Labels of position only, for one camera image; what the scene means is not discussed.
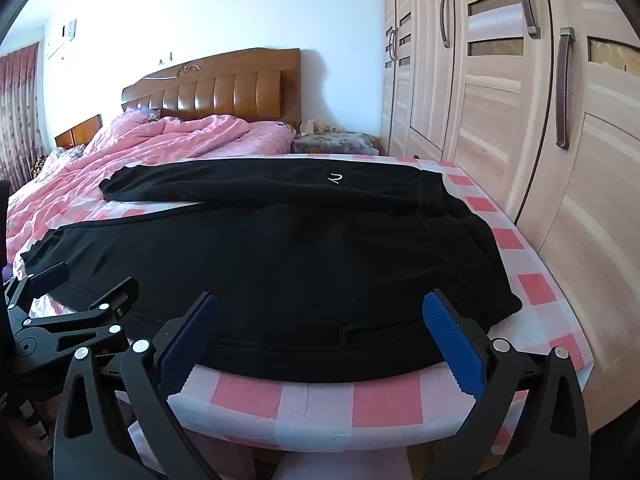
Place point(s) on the nightstand with floral cloth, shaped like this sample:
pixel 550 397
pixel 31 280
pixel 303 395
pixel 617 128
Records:
pixel 335 142

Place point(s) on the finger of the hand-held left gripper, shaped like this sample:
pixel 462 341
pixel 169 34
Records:
pixel 42 280
pixel 95 317

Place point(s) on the white air conditioner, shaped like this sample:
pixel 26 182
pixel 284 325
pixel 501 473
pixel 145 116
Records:
pixel 60 40

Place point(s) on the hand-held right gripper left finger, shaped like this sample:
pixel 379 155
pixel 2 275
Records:
pixel 187 340

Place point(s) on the leopard print cloth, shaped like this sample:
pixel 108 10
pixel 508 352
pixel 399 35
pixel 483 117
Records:
pixel 41 164

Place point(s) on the pink duvet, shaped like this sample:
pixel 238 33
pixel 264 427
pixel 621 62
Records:
pixel 150 145

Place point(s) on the wooden bed headboard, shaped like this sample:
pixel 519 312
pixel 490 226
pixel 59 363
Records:
pixel 225 90

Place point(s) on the dark red patterned curtain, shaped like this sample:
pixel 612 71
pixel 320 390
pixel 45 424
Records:
pixel 17 110

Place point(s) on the black pants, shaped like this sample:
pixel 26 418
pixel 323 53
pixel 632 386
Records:
pixel 300 260

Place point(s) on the light wooden wardrobe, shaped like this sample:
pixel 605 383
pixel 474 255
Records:
pixel 500 110

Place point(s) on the pink checked bed sheet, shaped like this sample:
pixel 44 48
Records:
pixel 320 400

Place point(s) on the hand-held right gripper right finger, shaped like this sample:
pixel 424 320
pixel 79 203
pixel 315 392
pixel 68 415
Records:
pixel 455 340

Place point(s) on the white wall socket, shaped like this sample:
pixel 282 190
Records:
pixel 165 58

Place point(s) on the brown wooden nightstand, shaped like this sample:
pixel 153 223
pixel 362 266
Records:
pixel 80 130

